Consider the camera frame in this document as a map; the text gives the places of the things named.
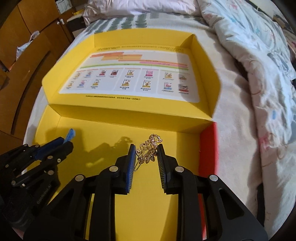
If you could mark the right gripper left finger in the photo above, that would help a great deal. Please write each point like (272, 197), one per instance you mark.
(122, 172)

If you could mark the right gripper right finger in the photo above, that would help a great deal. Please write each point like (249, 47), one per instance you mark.
(170, 172)

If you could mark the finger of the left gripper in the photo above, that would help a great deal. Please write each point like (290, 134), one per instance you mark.
(58, 154)
(48, 147)

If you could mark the light blue hair clip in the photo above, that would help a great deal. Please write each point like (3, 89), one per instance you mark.
(70, 135)

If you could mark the gold rhinestone hair clip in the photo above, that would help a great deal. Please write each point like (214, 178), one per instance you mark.
(147, 150)

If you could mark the yellow cardboard box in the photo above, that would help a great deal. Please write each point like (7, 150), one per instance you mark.
(146, 213)

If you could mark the printed instruction sheet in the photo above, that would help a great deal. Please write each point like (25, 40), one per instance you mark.
(141, 73)

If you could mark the white plastic bag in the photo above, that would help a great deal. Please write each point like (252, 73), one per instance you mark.
(21, 49)

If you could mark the orange wooden wardrobe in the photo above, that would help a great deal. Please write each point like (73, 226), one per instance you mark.
(21, 79)

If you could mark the dark bedside cabinet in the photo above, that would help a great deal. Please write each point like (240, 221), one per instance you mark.
(76, 24)

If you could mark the floral white quilt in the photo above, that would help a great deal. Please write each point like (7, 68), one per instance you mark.
(258, 43)

